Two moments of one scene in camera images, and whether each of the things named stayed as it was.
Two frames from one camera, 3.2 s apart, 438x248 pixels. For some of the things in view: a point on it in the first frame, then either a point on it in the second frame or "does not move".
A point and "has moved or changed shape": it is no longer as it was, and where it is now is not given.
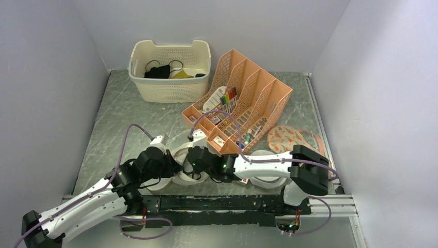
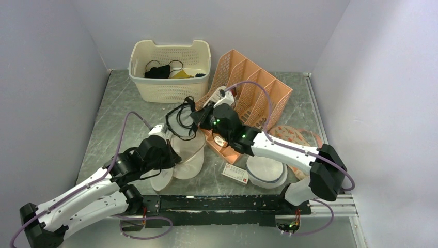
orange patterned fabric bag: x=282 y=139 does not move
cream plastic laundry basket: x=196 y=59 does not move
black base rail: x=191 y=211 does not move
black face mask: x=161 y=72 does not move
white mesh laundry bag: x=180 y=177 has moved or changed shape
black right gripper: x=196 y=170 → x=200 y=116
